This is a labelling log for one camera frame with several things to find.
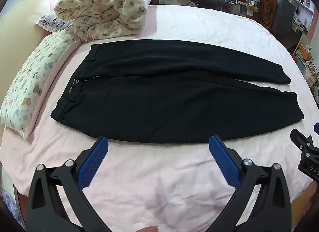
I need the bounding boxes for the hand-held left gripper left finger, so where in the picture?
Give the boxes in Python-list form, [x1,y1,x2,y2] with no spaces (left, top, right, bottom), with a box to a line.
[26,136,110,232]

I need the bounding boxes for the person's left hand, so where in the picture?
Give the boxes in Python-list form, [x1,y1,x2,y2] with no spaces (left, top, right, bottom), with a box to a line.
[136,225,160,232]

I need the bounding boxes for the pink bed sheet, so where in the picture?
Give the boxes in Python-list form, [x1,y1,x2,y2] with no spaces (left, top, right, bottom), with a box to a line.
[0,4,315,232]

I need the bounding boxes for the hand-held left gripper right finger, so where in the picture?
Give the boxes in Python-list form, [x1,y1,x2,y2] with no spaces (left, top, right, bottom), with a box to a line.
[208,135,292,232]

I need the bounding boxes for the bear print pillow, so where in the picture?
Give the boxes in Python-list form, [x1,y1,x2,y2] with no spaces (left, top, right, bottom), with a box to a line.
[0,30,81,140]

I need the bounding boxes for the bear print quilt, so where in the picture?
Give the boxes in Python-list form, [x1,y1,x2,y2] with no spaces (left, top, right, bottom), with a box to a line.
[54,0,151,43]

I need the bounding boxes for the black pants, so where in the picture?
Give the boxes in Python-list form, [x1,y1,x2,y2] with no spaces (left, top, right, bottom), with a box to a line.
[50,39,305,144]

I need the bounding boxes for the orange box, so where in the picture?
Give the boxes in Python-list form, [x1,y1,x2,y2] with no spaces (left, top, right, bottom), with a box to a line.
[295,44,313,62]

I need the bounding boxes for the wooden chair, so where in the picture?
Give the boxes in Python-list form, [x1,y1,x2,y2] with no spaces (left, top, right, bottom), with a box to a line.
[259,0,278,31]

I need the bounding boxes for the cream bed headboard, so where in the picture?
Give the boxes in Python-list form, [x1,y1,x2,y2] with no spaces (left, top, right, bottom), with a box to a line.
[0,0,61,93]

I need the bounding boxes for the purple floral pillow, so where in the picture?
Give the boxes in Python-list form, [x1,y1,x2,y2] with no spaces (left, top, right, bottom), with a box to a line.
[35,10,75,33]

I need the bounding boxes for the grey cabinet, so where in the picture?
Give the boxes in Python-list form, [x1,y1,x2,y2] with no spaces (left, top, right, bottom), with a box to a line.
[272,0,299,38]

